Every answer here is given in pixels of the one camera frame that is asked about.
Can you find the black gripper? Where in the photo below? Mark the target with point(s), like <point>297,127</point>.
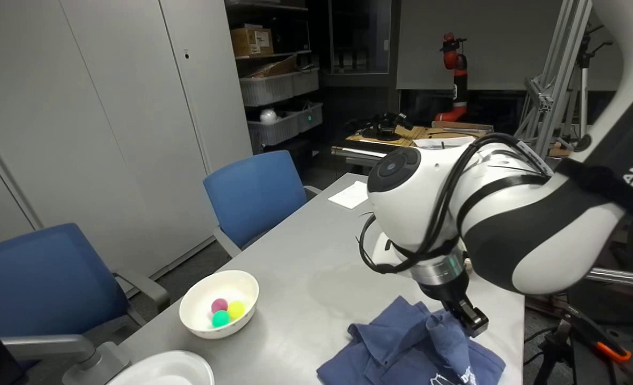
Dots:
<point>463,303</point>

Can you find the blue printed T-shirt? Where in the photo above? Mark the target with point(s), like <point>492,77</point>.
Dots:
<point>410,349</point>

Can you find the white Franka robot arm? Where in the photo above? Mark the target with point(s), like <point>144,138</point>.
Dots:
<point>531,214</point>

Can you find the white paper sheet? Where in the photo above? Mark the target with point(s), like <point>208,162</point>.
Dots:
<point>349,194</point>

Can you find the black tripod with orange clamp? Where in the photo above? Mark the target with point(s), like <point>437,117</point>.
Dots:
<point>580,335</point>

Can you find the grey side table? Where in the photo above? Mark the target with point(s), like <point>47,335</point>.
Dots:
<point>352,153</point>

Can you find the yellow ball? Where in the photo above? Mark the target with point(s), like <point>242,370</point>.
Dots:
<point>238,308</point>

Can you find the blue office chair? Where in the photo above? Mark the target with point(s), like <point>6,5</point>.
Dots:
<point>254,194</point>
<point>40,286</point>

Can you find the red and black device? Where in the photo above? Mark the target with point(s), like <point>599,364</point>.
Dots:
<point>457,65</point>

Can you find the green ball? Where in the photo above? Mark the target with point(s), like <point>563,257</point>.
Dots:
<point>222,319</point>

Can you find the pink ball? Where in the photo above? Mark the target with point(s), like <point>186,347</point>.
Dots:
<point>219,305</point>

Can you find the grey storage bin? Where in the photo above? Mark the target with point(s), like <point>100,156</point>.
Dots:
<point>287,126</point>
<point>276,86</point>

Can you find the white floral bowl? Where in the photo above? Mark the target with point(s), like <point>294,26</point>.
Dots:
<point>201,303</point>

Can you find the white round object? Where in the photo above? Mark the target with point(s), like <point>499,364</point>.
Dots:
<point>269,117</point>

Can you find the white plate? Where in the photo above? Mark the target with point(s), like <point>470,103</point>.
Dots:
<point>167,368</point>

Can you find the cardboard box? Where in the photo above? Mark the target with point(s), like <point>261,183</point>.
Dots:
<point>252,42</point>

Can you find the aluminium frame stand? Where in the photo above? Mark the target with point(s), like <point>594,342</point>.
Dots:
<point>554,72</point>

